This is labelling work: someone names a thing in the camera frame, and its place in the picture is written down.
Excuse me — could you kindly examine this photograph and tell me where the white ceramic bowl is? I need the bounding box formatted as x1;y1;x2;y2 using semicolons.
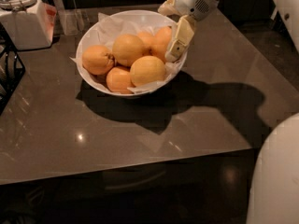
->
75;9;189;97

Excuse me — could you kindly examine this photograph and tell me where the small orange at back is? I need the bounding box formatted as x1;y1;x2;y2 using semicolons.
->
137;31;154;55

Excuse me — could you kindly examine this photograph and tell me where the red and white packet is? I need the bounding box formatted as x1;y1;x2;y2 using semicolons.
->
44;4;57;35

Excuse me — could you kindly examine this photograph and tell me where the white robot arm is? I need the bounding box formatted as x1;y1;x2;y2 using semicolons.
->
158;0;299;224

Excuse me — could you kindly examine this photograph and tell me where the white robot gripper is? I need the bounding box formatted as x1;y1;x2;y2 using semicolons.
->
158;0;218;63

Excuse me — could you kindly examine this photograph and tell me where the black wire rack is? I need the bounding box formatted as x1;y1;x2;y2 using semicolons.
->
0;24;26;115

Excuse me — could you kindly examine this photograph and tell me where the white ceramic clip-top jar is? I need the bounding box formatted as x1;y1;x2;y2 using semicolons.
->
0;0;53;50

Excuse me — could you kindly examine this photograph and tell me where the clear plastic container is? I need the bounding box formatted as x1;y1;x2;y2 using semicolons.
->
58;9;89;35

